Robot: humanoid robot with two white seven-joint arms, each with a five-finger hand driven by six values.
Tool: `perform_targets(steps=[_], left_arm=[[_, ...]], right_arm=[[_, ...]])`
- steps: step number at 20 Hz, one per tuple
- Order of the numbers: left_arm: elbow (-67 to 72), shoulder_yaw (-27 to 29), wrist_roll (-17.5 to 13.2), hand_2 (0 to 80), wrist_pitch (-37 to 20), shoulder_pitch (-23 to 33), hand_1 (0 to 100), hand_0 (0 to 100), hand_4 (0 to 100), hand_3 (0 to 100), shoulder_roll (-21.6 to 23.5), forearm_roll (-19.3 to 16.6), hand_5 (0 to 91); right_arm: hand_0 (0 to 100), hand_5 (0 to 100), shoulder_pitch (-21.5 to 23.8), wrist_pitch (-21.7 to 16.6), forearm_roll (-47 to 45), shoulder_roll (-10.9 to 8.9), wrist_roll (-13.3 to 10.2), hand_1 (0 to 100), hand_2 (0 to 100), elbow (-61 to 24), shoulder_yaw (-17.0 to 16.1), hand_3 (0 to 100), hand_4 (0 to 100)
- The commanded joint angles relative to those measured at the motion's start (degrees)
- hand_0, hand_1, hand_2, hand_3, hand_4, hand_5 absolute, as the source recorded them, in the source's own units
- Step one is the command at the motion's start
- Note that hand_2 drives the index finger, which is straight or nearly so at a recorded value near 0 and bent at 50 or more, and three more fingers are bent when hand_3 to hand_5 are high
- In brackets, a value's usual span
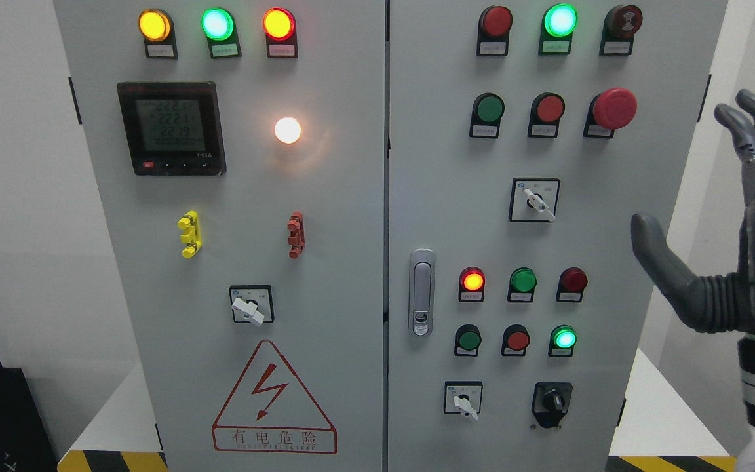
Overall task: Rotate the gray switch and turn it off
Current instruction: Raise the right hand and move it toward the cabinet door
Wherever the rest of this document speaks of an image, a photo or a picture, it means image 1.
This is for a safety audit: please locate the gray robotic right hand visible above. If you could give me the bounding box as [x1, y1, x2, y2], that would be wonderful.
[631, 89, 755, 335]

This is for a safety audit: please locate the gray rotary switch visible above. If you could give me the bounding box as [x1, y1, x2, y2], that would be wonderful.
[443, 382, 484, 422]
[509, 177, 561, 223]

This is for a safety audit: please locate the lit green indicator light lower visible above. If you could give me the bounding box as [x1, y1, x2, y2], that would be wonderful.
[548, 324, 577, 358]

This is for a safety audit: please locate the red emergency stop button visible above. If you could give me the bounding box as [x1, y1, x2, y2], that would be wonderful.
[583, 87, 638, 138]

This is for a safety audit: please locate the green indicator light middle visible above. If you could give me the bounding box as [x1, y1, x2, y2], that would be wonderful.
[507, 267, 537, 303]

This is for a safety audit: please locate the red push button lower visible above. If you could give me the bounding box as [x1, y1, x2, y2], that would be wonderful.
[501, 324, 531, 357]

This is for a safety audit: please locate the red push button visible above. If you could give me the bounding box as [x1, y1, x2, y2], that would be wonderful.
[527, 92, 566, 138]
[501, 324, 531, 357]

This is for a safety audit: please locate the red push button upper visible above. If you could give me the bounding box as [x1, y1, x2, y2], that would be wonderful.
[527, 92, 566, 138]

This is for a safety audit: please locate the gray right cabinet door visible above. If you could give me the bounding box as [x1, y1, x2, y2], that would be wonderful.
[387, 1, 727, 471]

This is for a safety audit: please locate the gray cabinet door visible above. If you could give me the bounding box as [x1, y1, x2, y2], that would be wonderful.
[387, 1, 727, 471]
[54, 1, 386, 471]

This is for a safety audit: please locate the lit red indicator light middle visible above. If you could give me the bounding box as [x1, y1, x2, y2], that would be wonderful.
[458, 267, 486, 303]

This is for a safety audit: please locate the green push button lower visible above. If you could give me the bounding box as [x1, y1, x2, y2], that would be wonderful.
[454, 324, 482, 357]

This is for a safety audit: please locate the green push button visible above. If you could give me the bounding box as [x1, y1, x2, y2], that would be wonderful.
[469, 92, 505, 138]
[454, 324, 482, 357]

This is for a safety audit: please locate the dark red buzzer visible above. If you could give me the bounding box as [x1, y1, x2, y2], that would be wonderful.
[599, 4, 644, 56]

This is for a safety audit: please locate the green push button upper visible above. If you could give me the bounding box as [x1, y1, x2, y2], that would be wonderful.
[469, 92, 505, 138]

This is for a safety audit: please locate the green lit indicator top right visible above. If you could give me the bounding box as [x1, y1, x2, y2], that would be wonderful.
[537, 3, 579, 56]

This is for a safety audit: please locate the red indicator light top right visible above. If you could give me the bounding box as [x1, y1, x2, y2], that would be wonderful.
[476, 5, 513, 57]

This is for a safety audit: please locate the red terminal connector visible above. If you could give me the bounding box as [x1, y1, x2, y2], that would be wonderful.
[286, 211, 305, 260]

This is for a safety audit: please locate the white glowing indicator light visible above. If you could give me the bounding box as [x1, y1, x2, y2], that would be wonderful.
[273, 117, 302, 146]

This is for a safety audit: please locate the red electric danger warning sticker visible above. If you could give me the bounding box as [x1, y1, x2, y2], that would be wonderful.
[212, 340, 338, 454]

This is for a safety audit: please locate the gray left cabinet door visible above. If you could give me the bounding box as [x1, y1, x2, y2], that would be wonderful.
[54, 1, 386, 471]

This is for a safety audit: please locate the red indicator light left door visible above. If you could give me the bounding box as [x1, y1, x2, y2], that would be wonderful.
[261, 7, 298, 58]

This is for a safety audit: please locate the yellow terminal connector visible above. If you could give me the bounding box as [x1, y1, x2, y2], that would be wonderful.
[177, 211, 202, 259]

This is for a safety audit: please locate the green indicator light left door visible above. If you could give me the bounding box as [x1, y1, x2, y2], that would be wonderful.
[201, 8, 242, 59]

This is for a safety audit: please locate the black digital power meter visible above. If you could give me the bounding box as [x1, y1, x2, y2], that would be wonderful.
[117, 81, 227, 176]

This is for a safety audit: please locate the yellow indicator light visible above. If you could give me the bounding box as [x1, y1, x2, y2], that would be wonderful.
[138, 9, 178, 60]

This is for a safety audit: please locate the black box with antenna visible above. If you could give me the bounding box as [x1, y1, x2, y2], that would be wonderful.
[0, 361, 58, 471]

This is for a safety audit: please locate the black selector knob switch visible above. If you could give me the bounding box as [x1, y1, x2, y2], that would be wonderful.
[532, 382, 573, 428]

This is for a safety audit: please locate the silver door handle lock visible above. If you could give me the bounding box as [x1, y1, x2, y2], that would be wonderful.
[408, 248, 435, 336]

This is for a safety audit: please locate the gray rotary switch left door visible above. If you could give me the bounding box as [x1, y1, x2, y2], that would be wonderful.
[228, 285, 275, 326]

